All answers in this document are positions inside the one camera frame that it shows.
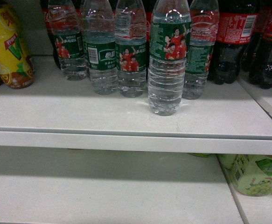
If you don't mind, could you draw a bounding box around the water bottle green label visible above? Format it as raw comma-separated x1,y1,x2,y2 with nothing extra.
148,0,192,116

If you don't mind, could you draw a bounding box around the water bottle red players label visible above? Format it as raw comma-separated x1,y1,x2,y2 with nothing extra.
115,0,146,98

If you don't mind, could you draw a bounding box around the water bottle barcode label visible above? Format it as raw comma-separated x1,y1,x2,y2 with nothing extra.
80,0,118,95

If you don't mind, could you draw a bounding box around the green grape juice bottle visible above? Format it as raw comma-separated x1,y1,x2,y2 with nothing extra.
229,154,272,196

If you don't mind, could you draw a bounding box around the white metal shelf board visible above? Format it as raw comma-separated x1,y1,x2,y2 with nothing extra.
0,56,272,154

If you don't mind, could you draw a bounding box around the white lower shelf board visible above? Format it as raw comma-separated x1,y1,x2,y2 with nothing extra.
0,147,272,224

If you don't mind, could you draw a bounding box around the cola bottle red label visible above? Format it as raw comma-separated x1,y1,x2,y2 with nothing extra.
208,0,261,85

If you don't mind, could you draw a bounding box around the water bottle behind front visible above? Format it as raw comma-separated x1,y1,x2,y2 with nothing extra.
182,0,219,100

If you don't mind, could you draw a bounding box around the yellow lemon tea bottle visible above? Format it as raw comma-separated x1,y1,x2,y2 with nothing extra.
0,0,34,89

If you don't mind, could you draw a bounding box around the water bottle far left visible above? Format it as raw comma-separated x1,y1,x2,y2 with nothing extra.
48,0,87,81

